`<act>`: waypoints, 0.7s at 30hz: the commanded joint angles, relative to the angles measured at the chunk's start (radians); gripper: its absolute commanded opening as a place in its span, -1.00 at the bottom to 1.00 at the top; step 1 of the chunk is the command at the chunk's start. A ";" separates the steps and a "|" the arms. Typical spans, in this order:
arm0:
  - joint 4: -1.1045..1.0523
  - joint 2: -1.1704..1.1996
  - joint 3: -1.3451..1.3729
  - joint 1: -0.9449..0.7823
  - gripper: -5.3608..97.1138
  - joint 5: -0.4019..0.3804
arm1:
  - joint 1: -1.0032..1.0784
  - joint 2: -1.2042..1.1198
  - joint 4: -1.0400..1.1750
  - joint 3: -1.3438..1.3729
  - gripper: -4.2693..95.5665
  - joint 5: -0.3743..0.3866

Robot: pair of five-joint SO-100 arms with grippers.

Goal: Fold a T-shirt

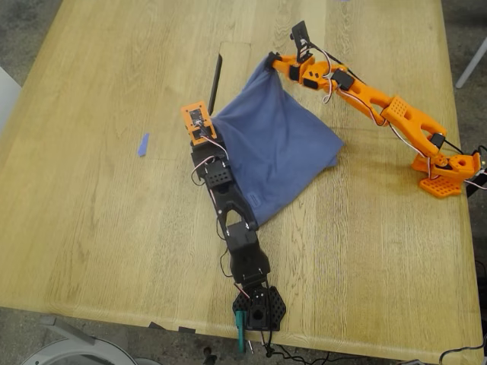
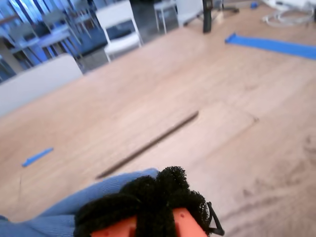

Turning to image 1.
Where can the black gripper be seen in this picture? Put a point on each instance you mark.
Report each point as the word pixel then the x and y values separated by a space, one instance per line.
pixel 200 150

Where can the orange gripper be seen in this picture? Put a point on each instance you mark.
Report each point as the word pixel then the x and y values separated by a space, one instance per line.
pixel 286 65

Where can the blue printed T-shirt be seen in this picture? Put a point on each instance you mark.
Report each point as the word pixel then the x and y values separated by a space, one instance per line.
pixel 274 144

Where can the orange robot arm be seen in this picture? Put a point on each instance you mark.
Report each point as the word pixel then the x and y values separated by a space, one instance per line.
pixel 411 114

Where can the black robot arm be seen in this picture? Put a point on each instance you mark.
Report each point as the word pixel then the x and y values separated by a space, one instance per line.
pixel 243 251

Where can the short blue tape piece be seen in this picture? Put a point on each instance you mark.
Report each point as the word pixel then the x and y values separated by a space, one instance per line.
pixel 143 146

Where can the green table clamp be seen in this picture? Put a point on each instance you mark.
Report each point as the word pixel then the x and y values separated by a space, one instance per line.
pixel 240 327

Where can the slanted white furniture leg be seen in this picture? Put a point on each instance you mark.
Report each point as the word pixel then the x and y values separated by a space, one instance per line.
pixel 472 62

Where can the white round stool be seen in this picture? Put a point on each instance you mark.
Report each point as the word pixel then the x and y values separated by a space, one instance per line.
pixel 57 346

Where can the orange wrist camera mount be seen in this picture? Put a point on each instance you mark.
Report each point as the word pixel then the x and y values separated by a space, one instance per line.
pixel 198 121

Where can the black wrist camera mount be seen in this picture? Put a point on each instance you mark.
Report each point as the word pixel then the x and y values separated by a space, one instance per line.
pixel 302 34

